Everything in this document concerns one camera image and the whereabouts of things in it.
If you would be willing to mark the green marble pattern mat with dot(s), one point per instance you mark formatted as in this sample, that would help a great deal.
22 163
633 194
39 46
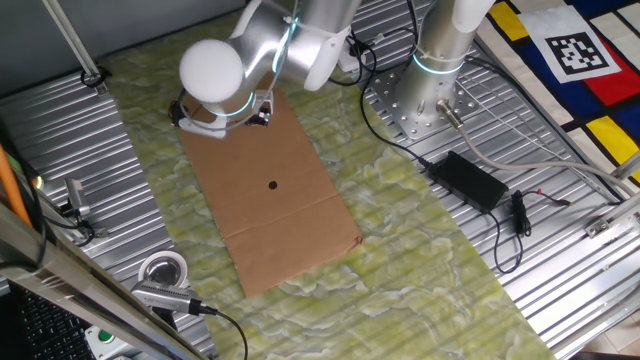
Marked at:
400 250

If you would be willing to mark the black keyboard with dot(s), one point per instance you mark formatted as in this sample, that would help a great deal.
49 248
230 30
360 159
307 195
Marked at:
45 330

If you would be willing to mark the white plastic wrist bracket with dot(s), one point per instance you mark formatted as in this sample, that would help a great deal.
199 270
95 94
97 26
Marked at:
266 102

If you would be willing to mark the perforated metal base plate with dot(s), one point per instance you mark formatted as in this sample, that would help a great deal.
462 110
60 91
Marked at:
415 127

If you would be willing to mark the black power adapter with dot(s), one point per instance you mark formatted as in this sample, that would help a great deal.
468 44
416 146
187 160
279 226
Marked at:
467 181

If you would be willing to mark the brown cardboard sheet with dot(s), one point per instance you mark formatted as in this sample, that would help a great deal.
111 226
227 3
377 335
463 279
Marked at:
280 235

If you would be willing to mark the grey box green button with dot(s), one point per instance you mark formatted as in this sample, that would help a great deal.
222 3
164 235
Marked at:
107 336

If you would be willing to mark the grey metal clamp tool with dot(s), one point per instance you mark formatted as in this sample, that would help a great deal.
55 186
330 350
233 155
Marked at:
76 197

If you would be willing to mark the silver metal frame bar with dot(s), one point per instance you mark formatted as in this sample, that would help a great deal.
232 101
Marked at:
75 285

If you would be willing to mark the black round marker dot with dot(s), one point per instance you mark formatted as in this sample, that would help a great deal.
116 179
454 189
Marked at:
273 185

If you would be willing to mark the colourful block pattern cloth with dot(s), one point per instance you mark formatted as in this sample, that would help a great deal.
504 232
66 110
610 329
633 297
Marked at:
600 85

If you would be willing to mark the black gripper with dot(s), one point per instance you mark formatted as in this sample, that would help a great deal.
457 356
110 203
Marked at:
260 119

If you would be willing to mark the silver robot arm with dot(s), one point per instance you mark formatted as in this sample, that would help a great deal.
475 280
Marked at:
280 45

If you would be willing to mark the large round steel bowl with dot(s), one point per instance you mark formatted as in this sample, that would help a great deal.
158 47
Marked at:
162 270

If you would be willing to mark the silver depth camera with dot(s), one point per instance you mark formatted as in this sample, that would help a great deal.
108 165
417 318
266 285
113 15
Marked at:
165 296

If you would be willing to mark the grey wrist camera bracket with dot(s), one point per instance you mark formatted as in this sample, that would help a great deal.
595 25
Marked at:
200 129

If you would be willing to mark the silver slanted support pole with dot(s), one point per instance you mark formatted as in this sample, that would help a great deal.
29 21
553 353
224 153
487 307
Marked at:
75 42

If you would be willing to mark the aluminium frame profile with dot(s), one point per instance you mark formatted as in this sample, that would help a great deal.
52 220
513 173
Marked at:
615 215

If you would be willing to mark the white fiducial tag sheet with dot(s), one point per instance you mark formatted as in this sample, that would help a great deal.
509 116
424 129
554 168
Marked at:
575 50

